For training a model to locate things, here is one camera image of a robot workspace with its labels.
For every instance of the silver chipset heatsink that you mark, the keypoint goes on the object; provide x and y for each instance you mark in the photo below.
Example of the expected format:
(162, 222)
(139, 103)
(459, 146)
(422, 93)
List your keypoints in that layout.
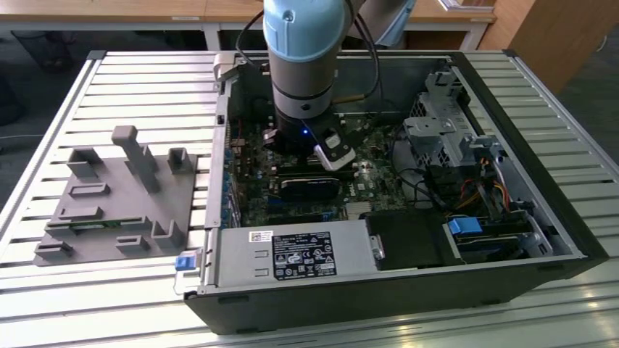
(358, 210)

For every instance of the grey parts rack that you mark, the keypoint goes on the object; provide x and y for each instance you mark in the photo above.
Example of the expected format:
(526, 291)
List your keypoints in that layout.
(121, 203)

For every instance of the black plastic shroud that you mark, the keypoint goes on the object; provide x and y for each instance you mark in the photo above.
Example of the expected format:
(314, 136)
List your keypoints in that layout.
(411, 239)

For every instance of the blue disk carrier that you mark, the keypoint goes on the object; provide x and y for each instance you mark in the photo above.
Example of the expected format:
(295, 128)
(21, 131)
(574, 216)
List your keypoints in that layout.
(465, 226)

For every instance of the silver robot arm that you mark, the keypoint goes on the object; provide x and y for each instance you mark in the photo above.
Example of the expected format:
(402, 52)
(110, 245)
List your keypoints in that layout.
(299, 72)

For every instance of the black PC case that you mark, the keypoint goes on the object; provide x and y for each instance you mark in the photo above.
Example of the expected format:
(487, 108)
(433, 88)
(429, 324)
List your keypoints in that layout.
(338, 311)

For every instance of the blue case latch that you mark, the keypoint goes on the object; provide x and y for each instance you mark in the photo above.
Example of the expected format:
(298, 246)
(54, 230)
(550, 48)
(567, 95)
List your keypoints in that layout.
(185, 262)

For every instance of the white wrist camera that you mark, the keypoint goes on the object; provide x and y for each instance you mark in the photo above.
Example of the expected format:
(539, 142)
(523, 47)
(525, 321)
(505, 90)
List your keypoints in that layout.
(337, 150)

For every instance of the wooden desk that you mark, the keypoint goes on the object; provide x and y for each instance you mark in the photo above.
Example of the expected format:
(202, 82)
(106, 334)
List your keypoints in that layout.
(145, 9)

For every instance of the grey case latch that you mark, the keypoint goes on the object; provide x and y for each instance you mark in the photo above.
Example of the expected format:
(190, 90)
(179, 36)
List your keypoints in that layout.
(225, 67)

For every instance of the green motherboard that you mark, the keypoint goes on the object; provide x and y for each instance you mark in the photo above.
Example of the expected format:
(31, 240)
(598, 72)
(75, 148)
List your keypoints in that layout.
(377, 181)

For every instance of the white book stack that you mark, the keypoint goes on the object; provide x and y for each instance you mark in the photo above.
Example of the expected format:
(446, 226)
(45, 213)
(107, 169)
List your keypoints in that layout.
(450, 3)

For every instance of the metal drive cage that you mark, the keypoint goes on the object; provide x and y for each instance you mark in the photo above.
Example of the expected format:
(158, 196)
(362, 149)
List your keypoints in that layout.
(435, 137)

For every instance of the black graphics card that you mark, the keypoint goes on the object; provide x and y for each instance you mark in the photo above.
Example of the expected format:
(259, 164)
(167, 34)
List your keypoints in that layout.
(310, 188)

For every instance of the wooden cabinet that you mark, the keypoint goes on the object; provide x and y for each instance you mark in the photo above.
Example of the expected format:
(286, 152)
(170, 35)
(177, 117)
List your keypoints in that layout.
(557, 36)

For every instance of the green RAM stick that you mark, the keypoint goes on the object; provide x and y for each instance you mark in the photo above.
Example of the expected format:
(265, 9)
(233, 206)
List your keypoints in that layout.
(93, 225)

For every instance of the silver power supply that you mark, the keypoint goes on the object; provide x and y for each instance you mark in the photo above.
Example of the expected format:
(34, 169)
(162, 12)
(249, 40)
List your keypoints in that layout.
(242, 253)

